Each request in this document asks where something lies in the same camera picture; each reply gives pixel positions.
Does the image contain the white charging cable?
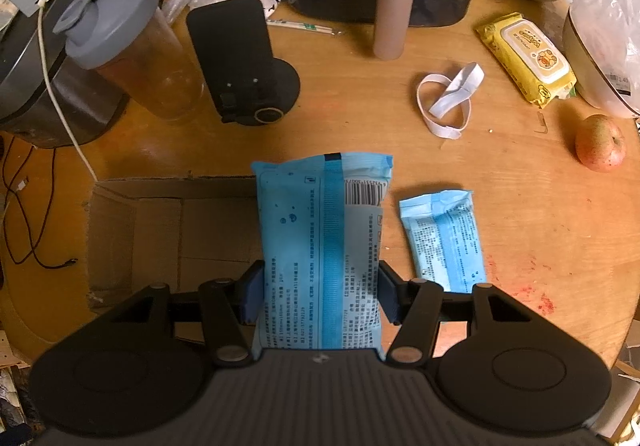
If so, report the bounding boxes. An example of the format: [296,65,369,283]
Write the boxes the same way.
[34,0,100,183]

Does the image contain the yellow wet wipes pack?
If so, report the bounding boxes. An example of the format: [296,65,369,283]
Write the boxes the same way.
[475,13,577,109]

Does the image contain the black phone stand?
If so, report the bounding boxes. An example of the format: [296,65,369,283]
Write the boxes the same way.
[186,0,300,126]

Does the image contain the wrapped chopsticks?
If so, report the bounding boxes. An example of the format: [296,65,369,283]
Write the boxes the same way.
[266,18,342,36]

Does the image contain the white elastic band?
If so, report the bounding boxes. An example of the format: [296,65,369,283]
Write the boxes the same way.
[416,62,485,140]

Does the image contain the brown cardboard box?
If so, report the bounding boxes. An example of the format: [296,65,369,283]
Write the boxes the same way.
[87,176,262,313]

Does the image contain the black usb cable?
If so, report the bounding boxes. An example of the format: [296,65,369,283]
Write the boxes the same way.
[0,135,79,271]

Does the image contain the white round pot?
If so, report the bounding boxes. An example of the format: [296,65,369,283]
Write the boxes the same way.
[563,14,639,119]

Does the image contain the large blue wipes pack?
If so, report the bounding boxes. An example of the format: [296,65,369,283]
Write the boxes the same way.
[252,152,393,354]

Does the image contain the grey rice cooker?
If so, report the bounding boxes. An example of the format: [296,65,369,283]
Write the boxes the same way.
[0,0,137,149]

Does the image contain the shaker bottle grey lid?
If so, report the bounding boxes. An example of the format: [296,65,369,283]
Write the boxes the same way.
[52,0,206,123]

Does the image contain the small blue wipes pack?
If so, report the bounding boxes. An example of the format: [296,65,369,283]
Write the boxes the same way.
[399,189,487,293]

